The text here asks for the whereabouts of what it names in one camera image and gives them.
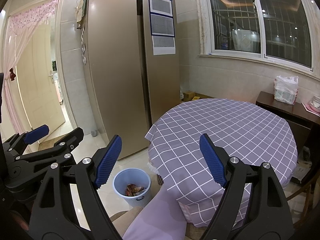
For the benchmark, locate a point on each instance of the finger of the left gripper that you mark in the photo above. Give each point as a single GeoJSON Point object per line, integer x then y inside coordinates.
{"type": "Point", "coordinates": [19, 142]}
{"type": "Point", "coordinates": [55, 149]}

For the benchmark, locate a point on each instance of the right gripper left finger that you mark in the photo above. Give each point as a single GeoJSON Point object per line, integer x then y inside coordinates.
{"type": "Point", "coordinates": [53, 216]}

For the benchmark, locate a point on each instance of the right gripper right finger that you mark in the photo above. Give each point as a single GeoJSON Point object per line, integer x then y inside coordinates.
{"type": "Point", "coordinates": [268, 214]}

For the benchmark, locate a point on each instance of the red paper food bag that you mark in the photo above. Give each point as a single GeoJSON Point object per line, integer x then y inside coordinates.
{"type": "Point", "coordinates": [133, 190]}

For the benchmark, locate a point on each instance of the blue plastic trash bin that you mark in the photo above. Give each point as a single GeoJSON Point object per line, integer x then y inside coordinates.
{"type": "Point", "coordinates": [133, 176]}

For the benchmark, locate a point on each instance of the wooden chair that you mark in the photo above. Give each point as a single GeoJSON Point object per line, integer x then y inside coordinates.
{"type": "Point", "coordinates": [303, 202]}

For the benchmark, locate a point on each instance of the purple checked tablecloth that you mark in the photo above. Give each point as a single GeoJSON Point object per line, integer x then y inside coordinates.
{"type": "Point", "coordinates": [195, 145]}

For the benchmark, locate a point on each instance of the pink checked under-cloth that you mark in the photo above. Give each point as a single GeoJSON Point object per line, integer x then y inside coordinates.
{"type": "Point", "coordinates": [155, 171]}

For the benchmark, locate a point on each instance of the dark wooden side cabinet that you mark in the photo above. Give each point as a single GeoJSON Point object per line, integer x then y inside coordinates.
{"type": "Point", "coordinates": [304, 126]}

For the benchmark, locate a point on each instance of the cream interior door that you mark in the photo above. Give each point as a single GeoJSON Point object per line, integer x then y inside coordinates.
{"type": "Point", "coordinates": [37, 86]}

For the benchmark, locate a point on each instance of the cups and dishes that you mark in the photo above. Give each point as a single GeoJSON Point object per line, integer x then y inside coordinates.
{"type": "Point", "coordinates": [312, 107]}

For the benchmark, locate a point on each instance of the pink sheer curtain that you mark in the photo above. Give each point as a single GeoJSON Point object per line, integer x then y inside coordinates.
{"type": "Point", "coordinates": [20, 29]}

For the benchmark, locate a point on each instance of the white plastic shopping bag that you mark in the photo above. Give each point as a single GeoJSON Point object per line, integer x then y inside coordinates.
{"type": "Point", "coordinates": [286, 89]}

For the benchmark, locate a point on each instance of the gold double-door refrigerator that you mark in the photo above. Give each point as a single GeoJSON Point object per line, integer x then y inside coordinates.
{"type": "Point", "coordinates": [129, 88]}

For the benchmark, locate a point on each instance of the brown cardboard box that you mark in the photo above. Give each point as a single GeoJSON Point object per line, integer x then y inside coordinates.
{"type": "Point", "coordinates": [188, 96]}

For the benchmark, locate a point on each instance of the papers on fridge door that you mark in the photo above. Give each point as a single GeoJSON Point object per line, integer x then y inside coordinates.
{"type": "Point", "coordinates": [162, 27]}

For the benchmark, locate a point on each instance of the white framed window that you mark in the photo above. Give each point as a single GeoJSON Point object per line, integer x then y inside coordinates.
{"type": "Point", "coordinates": [281, 33]}

